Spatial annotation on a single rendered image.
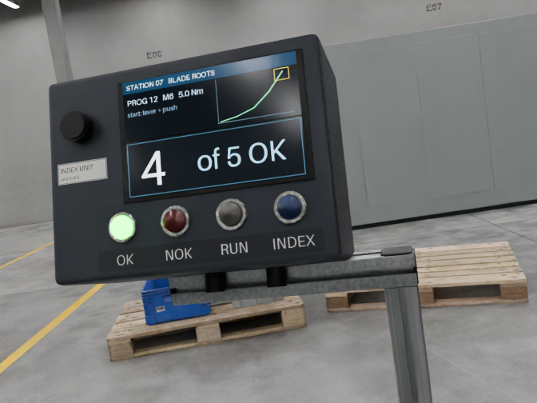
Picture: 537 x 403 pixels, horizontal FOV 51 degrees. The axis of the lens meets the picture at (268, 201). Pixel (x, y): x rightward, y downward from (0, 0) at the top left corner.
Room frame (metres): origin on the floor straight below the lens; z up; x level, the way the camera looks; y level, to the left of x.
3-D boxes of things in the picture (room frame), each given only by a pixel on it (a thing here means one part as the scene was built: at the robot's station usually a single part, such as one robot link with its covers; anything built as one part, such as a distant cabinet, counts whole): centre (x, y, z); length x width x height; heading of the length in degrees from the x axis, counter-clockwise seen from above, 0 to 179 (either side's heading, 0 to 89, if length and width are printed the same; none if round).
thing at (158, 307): (3.67, 0.68, 0.25); 0.60 x 0.41 x 0.22; 5
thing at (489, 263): (3.83, -0.99, 0.07); 1.20 x 1.00 x 0.15; 72
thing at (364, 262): (0.53, -0.01, 1.04); 0.24 x 0.03 x 0.03; 76
